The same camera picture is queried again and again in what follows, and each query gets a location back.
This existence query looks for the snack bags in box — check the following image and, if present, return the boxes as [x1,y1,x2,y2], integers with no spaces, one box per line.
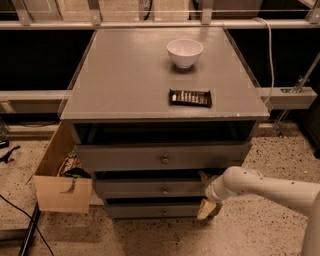
[58,151,91,178]

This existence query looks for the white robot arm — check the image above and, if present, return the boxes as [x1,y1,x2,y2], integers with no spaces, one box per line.
[197,166,320,256]

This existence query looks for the dark snack bar wrapper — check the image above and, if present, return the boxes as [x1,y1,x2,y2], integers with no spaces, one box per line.
[169,89,212,108]

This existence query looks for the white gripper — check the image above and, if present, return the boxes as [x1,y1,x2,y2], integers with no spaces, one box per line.
[197,171,230,220]

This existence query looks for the cardboard box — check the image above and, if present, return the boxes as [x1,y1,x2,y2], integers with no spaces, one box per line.
[33,123,92,213]

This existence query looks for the black clamp tool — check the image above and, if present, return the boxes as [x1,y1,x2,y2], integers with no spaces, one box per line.
[0,146,20,164]

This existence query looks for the grey drawer cabinet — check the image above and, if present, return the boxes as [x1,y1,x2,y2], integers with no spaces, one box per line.
[61,27,269,207]

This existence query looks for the white bowl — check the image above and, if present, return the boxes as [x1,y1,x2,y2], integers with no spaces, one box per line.
[167,39,203,69]

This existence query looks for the metal railing frame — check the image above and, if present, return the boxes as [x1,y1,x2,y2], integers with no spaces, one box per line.
[0,0,320,114]

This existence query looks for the black floor cable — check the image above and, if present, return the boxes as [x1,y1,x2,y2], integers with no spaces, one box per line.
[0,193,55,256]

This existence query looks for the grey bottom drawer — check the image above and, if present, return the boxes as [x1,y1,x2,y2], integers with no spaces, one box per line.
[105,202,200,219]

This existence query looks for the white hanging cable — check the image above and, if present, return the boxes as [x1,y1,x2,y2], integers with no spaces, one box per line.
[251,17,276,106]

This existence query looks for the grey drawer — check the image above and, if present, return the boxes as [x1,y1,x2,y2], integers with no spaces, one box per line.
[75,142,252,171]
[94,177,204,198]
[105,202,200,219]

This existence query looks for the black floor bar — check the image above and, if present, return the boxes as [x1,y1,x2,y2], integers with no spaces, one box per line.
[18,205,40,256]

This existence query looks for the grey top drawer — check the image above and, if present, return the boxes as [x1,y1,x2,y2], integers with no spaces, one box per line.
[75,142,252,171]

